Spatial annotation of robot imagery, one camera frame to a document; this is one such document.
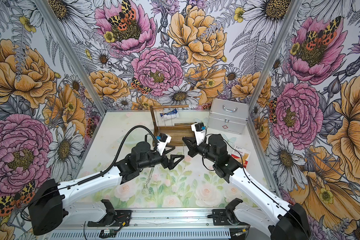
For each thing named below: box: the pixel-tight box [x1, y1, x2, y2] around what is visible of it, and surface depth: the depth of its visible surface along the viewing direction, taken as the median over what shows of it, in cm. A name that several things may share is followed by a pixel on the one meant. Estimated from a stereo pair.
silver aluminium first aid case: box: [207, 98, 249, 135], surface depth 104 cm
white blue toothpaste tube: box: [160, 108, 178, 121], surface depth 118 cm
